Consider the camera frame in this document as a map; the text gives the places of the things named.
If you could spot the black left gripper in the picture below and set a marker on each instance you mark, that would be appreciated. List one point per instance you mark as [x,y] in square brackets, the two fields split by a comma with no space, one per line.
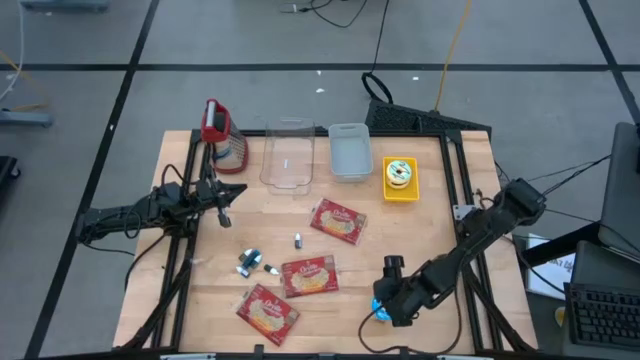
[207,192]

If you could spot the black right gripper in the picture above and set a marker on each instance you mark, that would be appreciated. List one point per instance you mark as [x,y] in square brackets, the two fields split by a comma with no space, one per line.
[405,290]

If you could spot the blue toy donut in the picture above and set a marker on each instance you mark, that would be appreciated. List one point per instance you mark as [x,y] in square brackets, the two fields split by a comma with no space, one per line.
[380,312]

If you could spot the small dark dropper bottle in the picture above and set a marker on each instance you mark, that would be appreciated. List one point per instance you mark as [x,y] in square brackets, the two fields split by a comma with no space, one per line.
[243,257]

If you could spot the small teal dropper bottle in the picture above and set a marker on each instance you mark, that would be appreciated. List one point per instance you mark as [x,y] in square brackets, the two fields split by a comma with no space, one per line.
[254,257]

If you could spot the small purple dropper bottle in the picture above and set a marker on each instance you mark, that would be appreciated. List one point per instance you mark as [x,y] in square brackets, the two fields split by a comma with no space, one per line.
[298,241]

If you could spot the white marker pen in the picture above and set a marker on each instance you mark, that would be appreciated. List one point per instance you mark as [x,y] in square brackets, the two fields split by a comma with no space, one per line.
[271,269]

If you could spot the red popcorn packet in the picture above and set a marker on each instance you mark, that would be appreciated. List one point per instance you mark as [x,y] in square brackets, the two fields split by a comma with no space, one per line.
[338,221]
[309,276]
[267,314]

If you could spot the mint green toy donut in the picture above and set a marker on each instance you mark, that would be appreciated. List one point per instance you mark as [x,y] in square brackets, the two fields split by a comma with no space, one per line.
[406,167]

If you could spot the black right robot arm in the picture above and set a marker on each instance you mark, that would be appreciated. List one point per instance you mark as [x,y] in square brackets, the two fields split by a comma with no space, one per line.
[480,235]

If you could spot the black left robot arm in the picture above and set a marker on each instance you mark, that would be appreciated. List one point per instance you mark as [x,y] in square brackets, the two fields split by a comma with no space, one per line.
[125,215]

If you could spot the black table edge clip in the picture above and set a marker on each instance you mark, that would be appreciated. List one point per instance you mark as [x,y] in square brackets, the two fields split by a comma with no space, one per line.
[258,348]
[404,351]

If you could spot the clear plastic container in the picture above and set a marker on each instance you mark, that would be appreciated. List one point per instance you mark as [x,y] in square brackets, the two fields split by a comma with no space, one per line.
[287,175]

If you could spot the silver aluminium bar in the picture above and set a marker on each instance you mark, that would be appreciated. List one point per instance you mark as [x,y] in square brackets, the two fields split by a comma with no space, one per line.
[462,357]
[187,357]

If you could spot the yellow plastic basket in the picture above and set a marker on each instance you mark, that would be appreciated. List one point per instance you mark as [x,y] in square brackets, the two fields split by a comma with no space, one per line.
[402,196]

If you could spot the grey plastic bin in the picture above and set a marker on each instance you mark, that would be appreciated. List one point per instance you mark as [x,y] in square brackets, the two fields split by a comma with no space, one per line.
[350,155]

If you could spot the white paper sheet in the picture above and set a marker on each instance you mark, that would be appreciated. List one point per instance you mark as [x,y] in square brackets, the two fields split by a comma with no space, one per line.
[555,272]

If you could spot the black keyboard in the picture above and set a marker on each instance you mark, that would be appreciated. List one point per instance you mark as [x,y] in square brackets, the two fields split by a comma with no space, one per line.
[605,315]

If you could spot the grey metal floor base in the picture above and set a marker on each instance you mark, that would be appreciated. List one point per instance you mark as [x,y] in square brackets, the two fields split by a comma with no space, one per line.
[65,5]
[25,119]

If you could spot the black chair base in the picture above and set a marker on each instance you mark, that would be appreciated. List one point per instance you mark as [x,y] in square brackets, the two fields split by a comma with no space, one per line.
[7,172]

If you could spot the grey laptop lid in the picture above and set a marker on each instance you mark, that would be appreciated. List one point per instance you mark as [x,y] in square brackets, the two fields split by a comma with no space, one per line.
[622,200]

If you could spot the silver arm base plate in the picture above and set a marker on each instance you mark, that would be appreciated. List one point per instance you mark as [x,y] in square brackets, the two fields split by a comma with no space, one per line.
[462,211]

